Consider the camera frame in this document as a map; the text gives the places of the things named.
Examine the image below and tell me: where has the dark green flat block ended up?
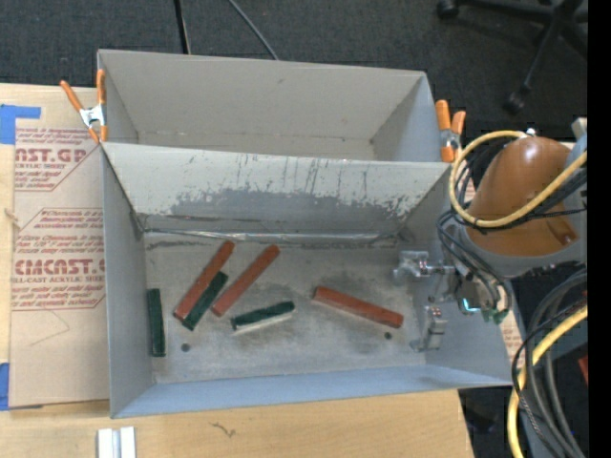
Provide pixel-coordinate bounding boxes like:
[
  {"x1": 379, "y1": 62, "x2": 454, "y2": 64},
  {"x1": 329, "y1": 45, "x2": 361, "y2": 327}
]
[
  {"x1": 180, "y1": 270, "x2": 230, "y2": 332},
  {"x1": 229, "y1": 300, "x2": 297, "y2": 336},
  {"x1": 145, "y1": 287, "x2": 168, "y2": 358}
]

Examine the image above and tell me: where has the red-brown flat block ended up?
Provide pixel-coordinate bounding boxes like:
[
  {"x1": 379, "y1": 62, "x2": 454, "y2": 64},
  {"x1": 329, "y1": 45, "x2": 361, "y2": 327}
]
[
  {"x1": 311, "y1": 285, "x2": 406, "y2": 330},
  {"x1": 172, "y1": 240, "x2": 236, "y2": 323},
  {"x1": 210, "y1": 243, "x2": 282, "y2": 319}
]

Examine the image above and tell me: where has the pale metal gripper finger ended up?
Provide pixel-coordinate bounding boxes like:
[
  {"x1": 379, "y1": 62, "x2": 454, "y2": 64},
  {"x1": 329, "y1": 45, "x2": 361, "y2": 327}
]
[
  {"x1": 392, "y1": 250, "x2": 433, "y2": 285},
  {"x1": 409, "y1": 304, "x2": 450, "y2": 353}
]

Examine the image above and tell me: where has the brown cardboard board red print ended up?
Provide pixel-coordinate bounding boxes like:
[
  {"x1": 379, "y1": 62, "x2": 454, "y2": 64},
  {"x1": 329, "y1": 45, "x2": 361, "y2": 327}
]
[{"x1": 0, "y1": 82, "x2": 525, "y2": 412}]

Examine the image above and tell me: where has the grey metal bin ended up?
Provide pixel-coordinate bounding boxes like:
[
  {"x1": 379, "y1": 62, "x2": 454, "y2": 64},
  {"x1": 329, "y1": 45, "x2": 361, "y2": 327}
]
[{"x1": 96, "y1": 49, "x2": 515, "y2": 420}]

